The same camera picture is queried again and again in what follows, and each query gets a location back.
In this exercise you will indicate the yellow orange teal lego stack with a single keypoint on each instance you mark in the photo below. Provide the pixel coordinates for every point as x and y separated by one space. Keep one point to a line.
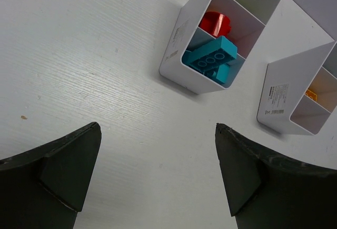
310 94

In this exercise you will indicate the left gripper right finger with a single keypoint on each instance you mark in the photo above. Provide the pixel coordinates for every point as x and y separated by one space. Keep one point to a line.
266 189

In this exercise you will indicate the white divided container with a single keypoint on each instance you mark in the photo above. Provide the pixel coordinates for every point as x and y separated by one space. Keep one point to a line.
284 107
211 40

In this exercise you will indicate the small teal lego brick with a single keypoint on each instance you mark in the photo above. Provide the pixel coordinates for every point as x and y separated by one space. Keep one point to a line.
218 74

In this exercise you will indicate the red round lego piece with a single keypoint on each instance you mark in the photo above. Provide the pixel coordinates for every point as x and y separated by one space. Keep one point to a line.
216 24

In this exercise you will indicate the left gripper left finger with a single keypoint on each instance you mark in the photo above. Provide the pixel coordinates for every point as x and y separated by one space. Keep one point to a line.
46 187

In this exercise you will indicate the right white divided container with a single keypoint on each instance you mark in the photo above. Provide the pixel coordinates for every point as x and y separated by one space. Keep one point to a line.
284 107

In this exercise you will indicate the left white divided container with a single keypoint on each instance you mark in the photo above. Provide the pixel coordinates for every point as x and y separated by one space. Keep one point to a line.
211 40

